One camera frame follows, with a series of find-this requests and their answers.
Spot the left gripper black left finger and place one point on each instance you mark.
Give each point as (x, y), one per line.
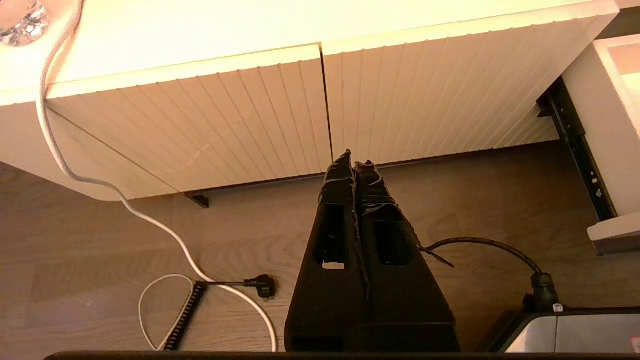
(330, 300)

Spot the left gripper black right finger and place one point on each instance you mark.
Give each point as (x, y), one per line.
(405, 300)

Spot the white ribbed drawer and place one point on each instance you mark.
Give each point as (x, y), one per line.
(605, 140)

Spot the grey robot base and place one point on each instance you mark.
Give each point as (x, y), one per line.
(575, 332)

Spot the white TV cabinet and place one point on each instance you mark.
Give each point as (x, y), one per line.
(200, 25)

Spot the white ribbed cabinet front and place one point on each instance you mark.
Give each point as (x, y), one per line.
(200, 125)
(440, 95)

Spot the clear glass cup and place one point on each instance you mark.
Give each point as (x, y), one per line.
(22, 25)

